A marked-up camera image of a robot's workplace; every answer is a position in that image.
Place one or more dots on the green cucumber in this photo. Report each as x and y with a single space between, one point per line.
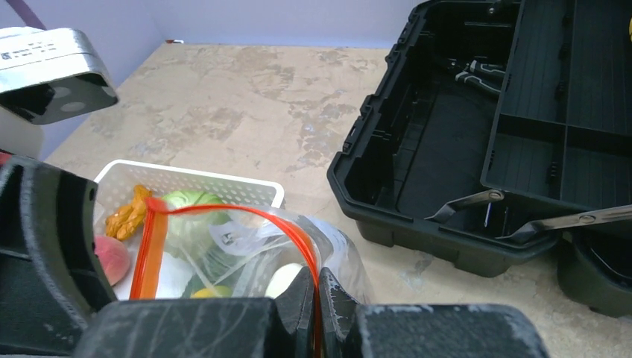
211 266

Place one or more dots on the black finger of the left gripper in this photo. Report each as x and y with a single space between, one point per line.
52 283

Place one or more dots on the pink peach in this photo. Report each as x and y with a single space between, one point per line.
113 257

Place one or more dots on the orange fruit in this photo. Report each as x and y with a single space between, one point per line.
214 292

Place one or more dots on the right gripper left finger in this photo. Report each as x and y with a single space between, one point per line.
206 327

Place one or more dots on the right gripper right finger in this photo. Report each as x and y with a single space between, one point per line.
351 329

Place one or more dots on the white plastic basket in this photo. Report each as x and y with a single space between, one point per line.
115 188

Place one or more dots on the clear zip top bag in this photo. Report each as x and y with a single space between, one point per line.
267 238

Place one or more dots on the green cabbage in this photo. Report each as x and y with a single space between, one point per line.
188 233

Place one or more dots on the black pliers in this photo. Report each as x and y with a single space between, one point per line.
484 77

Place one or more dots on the black open toolbox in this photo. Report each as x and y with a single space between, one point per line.
488 183

